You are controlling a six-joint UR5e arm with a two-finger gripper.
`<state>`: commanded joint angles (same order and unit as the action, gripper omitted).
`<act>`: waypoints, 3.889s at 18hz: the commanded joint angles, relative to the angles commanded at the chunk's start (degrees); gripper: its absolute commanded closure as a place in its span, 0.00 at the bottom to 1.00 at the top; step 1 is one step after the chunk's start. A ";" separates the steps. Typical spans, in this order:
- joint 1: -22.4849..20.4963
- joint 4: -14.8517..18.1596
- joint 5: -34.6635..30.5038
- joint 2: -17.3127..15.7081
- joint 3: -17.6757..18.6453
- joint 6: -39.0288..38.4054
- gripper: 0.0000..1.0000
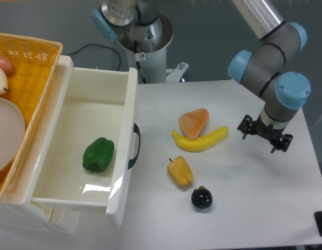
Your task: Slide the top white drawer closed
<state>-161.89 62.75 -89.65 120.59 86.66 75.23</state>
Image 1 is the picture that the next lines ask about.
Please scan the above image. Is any dark purple mangosteen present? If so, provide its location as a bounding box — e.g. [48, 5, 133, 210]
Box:
[191, 186, 213, 209]

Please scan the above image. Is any white plate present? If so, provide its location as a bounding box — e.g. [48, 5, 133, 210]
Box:
[0, 97, 25, 172]

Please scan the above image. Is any yellow bell pepper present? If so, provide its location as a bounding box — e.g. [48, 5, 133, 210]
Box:
[167, 156, 194, 188]

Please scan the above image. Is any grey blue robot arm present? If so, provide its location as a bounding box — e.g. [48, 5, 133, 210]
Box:
[228, 1, 311, 152]

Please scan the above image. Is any green bell pepper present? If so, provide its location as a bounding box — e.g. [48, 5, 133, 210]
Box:
[82, 137, 114, 173]

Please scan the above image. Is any white drawer cabinet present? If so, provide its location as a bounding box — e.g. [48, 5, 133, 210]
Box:
[0, 56, 80, 233]

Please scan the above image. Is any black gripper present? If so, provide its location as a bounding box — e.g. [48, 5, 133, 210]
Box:
[237, 115, 293, 153]

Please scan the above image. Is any white pear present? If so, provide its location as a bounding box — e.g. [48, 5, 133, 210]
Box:
[0, 68, 10, 95]

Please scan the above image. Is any red apple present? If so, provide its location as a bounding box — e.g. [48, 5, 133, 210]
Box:
[0, 55, 15, 78]

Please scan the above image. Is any orange peach slice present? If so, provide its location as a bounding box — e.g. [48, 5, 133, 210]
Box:
[178, 108, 209, 141]

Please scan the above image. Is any orange woven basket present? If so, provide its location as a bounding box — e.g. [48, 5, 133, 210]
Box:
[0, 33, 63, 201]

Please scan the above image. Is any black corner object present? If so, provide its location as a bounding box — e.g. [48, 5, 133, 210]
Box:
[314, 211, 322, 237]

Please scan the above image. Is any yellow banana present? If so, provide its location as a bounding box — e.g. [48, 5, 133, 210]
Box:
[172, 126, 229, 153]

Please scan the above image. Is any black cable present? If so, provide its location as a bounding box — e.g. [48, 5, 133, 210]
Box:
[66, 43, 122, 71]

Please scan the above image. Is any white drawer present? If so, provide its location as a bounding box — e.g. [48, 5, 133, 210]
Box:
[31, 68, 139, 227]

